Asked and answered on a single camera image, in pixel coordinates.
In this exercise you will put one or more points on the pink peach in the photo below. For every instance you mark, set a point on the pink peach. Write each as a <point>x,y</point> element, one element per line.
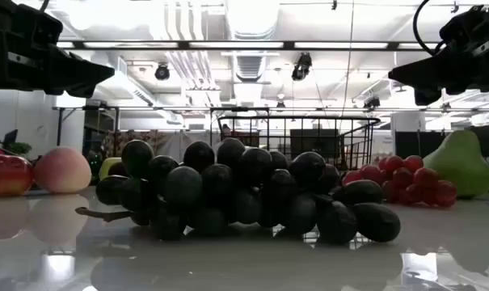
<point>62,169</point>

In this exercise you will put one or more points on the yellow-green apple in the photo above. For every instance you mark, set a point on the yellow-green apple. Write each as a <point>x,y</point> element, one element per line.
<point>106,166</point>

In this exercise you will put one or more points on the person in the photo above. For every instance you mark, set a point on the person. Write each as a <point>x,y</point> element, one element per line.
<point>226,130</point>

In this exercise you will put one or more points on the black overhead frame bar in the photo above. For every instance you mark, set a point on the black overhead frame bar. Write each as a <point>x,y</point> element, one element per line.
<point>183,45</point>

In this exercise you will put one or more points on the red grape bunch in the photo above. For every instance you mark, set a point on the red grape bunch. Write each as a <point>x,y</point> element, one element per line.
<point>422,178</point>

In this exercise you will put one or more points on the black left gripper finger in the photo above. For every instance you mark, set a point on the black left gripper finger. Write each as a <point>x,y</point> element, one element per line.
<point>74,77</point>

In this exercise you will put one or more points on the red apple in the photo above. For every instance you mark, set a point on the red apple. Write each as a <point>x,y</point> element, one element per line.
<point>5,175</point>

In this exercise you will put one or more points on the black grape bunch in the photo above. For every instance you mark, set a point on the black grape bunch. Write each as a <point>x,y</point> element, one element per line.
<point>228,190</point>

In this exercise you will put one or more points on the black overhead rig camera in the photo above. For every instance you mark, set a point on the black overhead rig camera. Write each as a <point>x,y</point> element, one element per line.
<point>302,68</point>

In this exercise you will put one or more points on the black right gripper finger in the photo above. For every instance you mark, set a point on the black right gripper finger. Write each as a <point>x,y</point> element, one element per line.
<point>422,74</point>

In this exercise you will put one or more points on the green pear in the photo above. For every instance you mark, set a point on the green pear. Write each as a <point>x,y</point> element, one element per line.
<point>460,169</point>

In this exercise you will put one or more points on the black partition panel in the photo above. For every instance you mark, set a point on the black partition panel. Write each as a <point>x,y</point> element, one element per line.
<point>313,143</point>
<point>410,144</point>

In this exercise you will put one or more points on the potted green plant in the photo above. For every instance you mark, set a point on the potted green plant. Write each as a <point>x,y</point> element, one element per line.
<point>19,148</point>

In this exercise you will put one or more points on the black ceiling spotlight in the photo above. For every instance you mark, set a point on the black ceiling spotlight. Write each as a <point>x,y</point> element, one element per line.
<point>162,72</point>
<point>371,103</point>

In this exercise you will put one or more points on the small black monitor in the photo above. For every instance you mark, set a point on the small black monitor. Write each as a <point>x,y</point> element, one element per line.
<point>10,138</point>

